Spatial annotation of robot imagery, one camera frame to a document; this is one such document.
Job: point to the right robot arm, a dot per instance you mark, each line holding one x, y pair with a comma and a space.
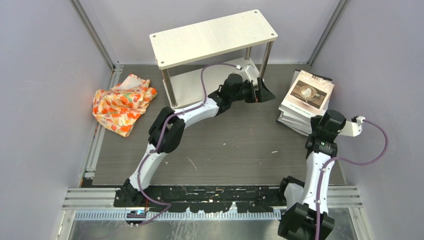
306, 217

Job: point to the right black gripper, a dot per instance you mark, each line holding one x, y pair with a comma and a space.
314, 121

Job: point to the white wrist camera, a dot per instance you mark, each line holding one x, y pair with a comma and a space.
250, 73
352, 128

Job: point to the stack of remaining books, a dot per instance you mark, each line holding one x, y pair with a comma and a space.
295, 121

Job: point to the afternoon tea book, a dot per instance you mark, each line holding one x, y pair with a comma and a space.
308, 95

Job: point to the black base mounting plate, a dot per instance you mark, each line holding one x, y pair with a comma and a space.
206, 198

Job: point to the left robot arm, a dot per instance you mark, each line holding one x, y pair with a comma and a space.
167, 130

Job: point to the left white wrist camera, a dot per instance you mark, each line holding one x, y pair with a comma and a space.
250, 73

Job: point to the aluminium rail frame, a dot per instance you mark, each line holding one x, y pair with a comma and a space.
89, 198

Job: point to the white two-tier shelf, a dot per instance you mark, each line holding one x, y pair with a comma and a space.
248, 31

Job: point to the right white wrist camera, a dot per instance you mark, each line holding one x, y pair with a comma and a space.
352, 128

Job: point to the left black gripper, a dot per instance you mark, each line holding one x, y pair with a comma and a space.
264, 95

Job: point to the orange floral cloth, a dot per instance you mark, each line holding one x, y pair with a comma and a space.
118, 108

